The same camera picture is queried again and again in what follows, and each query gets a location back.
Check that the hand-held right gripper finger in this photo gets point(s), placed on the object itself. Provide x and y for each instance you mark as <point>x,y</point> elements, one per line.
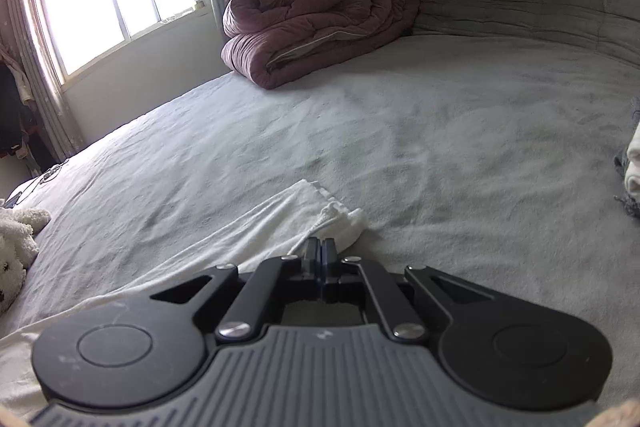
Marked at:
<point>315,267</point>
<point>327,267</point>

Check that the white pants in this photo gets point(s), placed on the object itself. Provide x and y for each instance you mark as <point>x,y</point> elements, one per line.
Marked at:
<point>280,217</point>

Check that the stack of folded clothes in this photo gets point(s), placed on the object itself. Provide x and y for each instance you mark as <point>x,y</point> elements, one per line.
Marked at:
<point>632,167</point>

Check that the hanging dark clothes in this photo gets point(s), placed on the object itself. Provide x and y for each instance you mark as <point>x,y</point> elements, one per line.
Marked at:
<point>12,107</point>

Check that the grey bed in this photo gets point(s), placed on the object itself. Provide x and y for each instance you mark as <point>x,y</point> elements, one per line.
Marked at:
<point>400,132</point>

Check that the folded maroon quilt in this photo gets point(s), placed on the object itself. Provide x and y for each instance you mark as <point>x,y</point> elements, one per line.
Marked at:
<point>320,17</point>

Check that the white plush dog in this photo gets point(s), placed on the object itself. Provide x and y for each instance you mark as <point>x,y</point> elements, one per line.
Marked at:
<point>15,247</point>

